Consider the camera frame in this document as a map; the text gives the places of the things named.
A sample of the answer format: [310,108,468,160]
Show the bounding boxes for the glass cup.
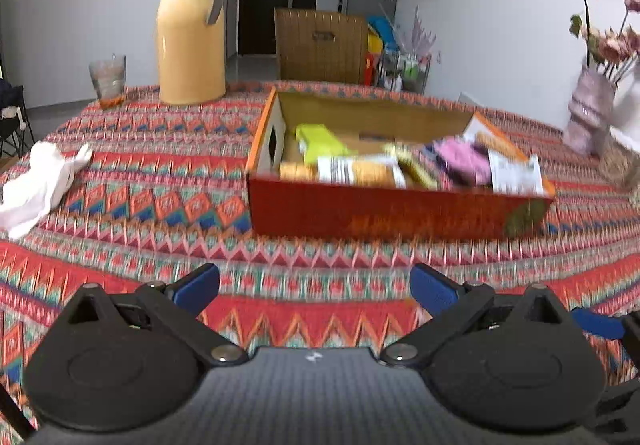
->
[89,54,127,110]

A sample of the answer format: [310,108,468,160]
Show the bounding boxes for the yellow striped long snack packet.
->
[385,142,441,190]

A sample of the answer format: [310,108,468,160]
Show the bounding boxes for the clear jar with white lid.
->
[597,130,640,191]

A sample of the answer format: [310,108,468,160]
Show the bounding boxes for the pink feathery plant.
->
[397,8,436,56]

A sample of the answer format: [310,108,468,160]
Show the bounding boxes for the green snack packet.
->
[295,124,351,165]

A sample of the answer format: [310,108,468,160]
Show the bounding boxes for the black folding chair with clothes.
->
[0,78,37,158]

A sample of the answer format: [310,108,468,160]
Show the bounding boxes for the gold snack packet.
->
[279,161,318,182]

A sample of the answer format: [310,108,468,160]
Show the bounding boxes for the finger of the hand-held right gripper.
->
[571,306,640,366]

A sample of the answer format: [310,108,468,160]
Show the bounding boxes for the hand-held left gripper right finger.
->
[380,263,583,369]

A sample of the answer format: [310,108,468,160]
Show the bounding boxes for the red cardboard box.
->
[246,86,556,241]

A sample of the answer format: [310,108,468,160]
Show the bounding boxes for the dried roses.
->
[564,0,640,76]

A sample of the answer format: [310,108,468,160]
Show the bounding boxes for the white brown-label snack packet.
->
[317,155,407,188]

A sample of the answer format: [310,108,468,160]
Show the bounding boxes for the wire rack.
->
[377,50,432,93]

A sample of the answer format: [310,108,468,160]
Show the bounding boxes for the plain white printed snack packet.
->
[487,150,545,196]

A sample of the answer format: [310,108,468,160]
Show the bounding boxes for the yellow thermos jug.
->
[156,0,227,106]

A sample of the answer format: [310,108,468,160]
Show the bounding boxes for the white cloth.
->
[0,141,93,240]

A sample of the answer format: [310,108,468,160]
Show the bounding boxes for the blue plastic item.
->
[370,16,399,39]

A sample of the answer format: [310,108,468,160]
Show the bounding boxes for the pink textured vase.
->
[562,66,618,157]

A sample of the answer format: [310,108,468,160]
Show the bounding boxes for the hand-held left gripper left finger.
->
[52,263,248,367]

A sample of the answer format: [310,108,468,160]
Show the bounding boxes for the pink snack packet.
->
[434,138,492,186]

